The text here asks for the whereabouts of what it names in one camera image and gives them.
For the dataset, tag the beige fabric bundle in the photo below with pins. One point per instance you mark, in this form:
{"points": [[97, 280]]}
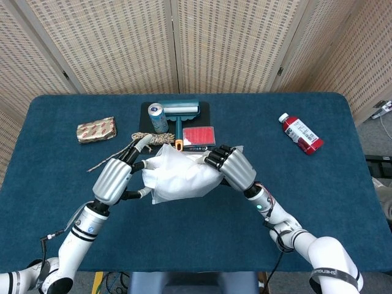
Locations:
{"points": [[384, 199]]}

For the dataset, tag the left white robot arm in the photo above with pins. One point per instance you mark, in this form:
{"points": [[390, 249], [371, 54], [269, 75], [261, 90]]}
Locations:
{"points": [[79, 239]]}

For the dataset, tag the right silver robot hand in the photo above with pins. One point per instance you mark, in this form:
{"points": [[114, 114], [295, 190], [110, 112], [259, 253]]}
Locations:
{"points": [[237, 168]]}

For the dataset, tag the black floor box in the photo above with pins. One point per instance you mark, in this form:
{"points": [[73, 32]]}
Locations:
{"points": [[379, 167]]}

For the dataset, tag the frosted plastic zip bag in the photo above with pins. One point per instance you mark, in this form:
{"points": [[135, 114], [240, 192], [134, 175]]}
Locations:
{"points": [[183, 180]]}

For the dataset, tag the white power strip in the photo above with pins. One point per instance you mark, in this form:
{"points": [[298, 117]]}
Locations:
{"points": [[384, 107]]}

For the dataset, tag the black rectangular mat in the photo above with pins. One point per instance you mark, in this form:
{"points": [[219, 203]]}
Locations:
{"points": [[205, 116]]}

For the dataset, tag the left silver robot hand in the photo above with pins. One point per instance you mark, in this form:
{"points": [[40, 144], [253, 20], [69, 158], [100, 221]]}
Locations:
{"points": [[111, 180]]}

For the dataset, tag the blue drink can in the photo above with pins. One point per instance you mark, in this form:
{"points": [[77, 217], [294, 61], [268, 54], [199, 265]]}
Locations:
{"points": [[157, 121]]}

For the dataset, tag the gold foil wrapped packet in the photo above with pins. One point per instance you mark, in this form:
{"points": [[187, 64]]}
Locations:
{"points": [[96, 130]]}

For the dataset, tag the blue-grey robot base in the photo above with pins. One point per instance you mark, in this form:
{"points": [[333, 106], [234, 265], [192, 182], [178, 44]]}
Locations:
{"points": [[193, 283]]}

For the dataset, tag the white towel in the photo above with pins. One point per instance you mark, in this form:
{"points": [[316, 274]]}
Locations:
{"points": [[171, 183]]}

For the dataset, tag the red juice bottle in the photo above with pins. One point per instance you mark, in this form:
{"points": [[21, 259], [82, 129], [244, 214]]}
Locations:
{"points": [[301, 133]]}

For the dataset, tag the teal lint roller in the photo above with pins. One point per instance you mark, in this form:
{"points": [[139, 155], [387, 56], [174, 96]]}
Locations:
{"points": [[178, 128]]}

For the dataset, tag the yellow floor strip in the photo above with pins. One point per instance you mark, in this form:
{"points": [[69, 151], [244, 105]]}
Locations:
{"points": [[97, 283]]}

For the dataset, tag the red ink pad case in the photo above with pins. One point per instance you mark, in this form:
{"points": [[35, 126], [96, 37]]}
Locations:
{"points": [[200, 135]]}

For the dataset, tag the dark screen hinge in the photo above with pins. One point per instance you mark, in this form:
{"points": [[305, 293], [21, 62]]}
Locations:
{"points": [[280, 70], [65, 74]]}

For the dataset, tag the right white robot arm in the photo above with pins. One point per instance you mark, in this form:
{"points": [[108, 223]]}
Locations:
{"points": [[284, 217]]}

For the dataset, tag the woven folding screen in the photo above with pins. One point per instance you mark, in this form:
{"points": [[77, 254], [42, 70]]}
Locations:
{"points": [[107, 46]]}

